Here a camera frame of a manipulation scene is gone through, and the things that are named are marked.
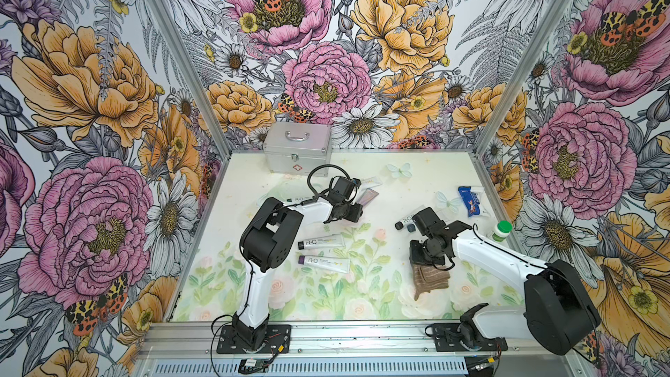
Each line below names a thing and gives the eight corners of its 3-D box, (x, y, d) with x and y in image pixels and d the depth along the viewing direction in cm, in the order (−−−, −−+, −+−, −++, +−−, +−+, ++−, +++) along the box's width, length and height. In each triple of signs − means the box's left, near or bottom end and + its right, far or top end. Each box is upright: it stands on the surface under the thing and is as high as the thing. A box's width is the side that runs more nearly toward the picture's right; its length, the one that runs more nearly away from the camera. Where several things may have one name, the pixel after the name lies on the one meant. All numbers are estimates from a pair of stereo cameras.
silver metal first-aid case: (269, 177, 116) (259, 148, 102) (276, 147, 128) (268, 117, 115) (330, 177, 116) (328, 148, 102) (331, 147, 128) (330, 117, 115)
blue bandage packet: (467, 216, 102) (470, 212, 99) (458, 191, 110) (461, 186, 108) (481, 216, 102) (484, 212, 99) (471, 191, 110) (473, 186, 108)
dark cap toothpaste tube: (299, 252, 93) (297, 247, 90) (298, 244, 95) (297, 239, 93) (344, 246, 95) (344, 241, 92) (343, 238, 97) (343, 233, 94)
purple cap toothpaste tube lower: (298, 268, 89) (297, 265, 87) (300, 257, 92) (299, 253, 90) (349, 273, 88) (349, 270, 86) (350, 262, 91) (350, 258, 89)
